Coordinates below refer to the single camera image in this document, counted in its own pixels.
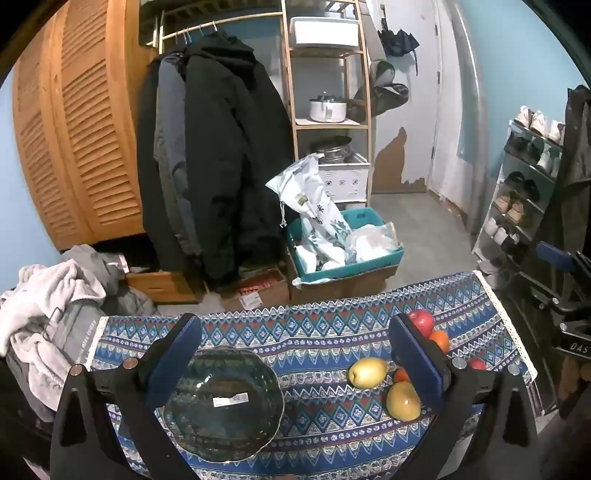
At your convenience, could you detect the shoe rack with shoes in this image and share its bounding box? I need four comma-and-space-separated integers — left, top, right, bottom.
478, 105, 566, 278

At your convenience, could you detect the white door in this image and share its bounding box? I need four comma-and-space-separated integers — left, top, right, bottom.
429, 0, 485, 217

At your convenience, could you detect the clear glass bowl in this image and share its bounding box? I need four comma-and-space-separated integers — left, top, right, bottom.
161, 346, 284, 463

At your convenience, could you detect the wooden drawer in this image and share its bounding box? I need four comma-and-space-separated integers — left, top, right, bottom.
124, 270, 199, 303

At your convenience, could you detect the grey jacket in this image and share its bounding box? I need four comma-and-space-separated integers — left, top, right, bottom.
154, 53, 195, 259

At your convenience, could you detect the black jacket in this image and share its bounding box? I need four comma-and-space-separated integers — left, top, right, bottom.
136, 55, 185, 273

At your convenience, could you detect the white floral bag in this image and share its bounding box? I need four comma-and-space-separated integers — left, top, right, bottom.
266, 156, 356, 271

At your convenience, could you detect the grey hoodie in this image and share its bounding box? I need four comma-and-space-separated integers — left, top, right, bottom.
60, 244, 158, 319

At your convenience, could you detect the teal box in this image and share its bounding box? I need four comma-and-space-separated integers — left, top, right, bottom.
286, 208, 404, 283

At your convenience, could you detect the pile of grey clothes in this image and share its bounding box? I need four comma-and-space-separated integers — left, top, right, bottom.
0, 261, 107, 398

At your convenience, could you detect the steel pot with black lid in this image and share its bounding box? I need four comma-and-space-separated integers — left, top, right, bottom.
314, 136, 354, 164

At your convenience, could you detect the clear plastic bag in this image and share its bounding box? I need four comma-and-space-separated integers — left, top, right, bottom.
346, 224, 400, 264

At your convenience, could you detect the black hooded coat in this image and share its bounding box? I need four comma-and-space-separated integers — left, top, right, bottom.
185, 32, 296, 284

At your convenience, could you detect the grey printed garment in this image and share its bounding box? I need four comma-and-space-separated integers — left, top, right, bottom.
46, 300, 103, 370

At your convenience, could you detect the white cooking pot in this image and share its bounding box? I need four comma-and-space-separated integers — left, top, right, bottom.
309, 92, 348, 123

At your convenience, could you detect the white storage box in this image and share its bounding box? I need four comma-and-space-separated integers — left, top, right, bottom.
290, 17, 360, 48

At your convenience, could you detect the yellow apple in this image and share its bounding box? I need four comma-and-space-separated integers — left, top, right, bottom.
347, 357, 389, 389

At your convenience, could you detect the white perforated basket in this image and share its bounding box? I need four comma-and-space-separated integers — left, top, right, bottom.
318, 154, 371, 204

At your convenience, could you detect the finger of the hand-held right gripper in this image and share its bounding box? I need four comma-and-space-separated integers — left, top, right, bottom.
512, 271, 575, 317
536, 241, 591, 280

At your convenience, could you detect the wooden louvred door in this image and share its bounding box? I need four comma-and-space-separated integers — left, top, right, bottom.
11, 0, 160, 252

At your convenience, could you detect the blue patterned tablecloth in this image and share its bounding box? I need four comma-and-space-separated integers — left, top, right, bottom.
85, 270, 539, 480

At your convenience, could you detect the wooden shelf unit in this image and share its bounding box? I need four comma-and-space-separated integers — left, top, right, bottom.
281, 0, 375, 208

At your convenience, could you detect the black umbrella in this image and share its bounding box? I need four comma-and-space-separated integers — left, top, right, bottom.
378, 28, 420, 75

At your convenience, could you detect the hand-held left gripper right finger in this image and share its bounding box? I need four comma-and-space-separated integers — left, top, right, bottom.
390, 315, 540, 480

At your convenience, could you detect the dark hanging bag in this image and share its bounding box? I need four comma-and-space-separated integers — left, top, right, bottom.
348, 60, 409, 118

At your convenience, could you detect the large cardboard box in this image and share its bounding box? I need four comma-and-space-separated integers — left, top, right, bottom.
286, 247, 400, 305

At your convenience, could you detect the red apple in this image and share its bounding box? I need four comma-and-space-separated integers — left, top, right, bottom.
407, 309, 435, 337

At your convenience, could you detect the dark hanging garment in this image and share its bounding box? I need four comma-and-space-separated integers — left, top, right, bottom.
554, 85, 591, 241

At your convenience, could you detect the small cardboard box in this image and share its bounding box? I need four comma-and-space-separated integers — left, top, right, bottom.
222, 268, 291, 312

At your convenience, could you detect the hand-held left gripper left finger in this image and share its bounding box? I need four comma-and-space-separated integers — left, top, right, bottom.
48, 313, 204, 480

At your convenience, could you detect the white clothes rail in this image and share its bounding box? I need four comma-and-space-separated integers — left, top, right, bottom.
148, 18, 282, 47

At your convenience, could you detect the yellow-green pear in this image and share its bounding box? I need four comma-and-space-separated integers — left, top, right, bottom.
386, 382, 422, 422

